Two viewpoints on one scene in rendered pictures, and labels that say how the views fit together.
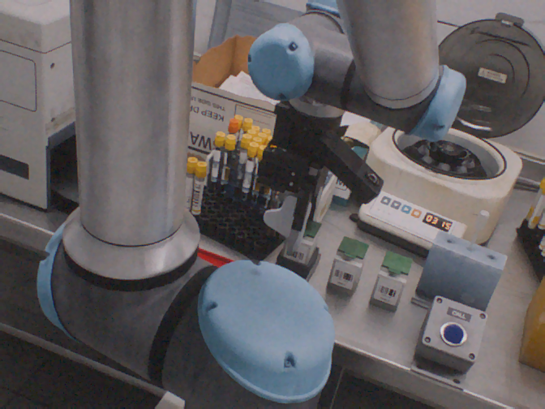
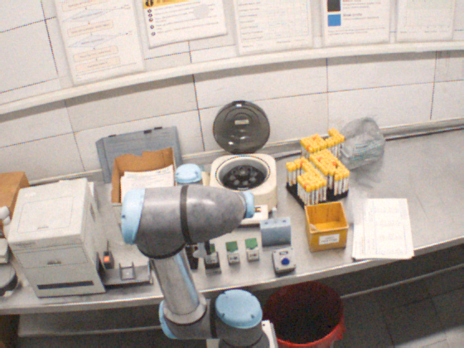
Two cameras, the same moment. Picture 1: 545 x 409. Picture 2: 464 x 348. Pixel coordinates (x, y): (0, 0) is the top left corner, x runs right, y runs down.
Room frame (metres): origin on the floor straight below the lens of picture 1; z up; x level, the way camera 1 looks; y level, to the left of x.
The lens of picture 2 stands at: (-0.37, 0.20, 2.22)
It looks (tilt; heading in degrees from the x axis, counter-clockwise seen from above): 39 degrees down; 343
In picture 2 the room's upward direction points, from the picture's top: 7 degrees counter-clockwise
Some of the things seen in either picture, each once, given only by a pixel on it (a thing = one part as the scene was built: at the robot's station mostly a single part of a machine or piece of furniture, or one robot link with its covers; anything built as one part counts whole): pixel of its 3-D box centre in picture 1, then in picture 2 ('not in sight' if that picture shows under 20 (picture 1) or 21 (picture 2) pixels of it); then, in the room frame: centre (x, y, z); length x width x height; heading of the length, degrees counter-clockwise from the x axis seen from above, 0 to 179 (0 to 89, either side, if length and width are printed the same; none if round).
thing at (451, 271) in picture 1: (458, 277); (275, 233); (0.80, -0.29, 0.92); 0.10 x 0.07 x 0.10; 70
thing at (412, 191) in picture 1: (435, 182); (244, 187); (1.06, -0.28, 0.94); 0.30 x 0.24 x 0.12; 157
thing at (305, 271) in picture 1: (296, 261); (211, 261); (0.81, -0.06, 0.89); 0.09 x 0.05 x 0.04; 166
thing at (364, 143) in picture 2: not in sight; (359, 135); (1.10, -0.82, 0.97); 0.26 x 0.17 x 0.19; 91
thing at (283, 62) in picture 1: (309, 61); not in sight; (0.71, -0.01, 1.23); 0.11 x 0.11 x 0.08; 67
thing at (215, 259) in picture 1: (203, 267); not in sight; (0.77, 0.07, 0.88); 0.07 x 0.07 x 0.01; 76
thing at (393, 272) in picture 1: (391, 281); (252, 249); (0.78, -0.19, 0.91); 0.05 x 0.04 x 0.07; 166
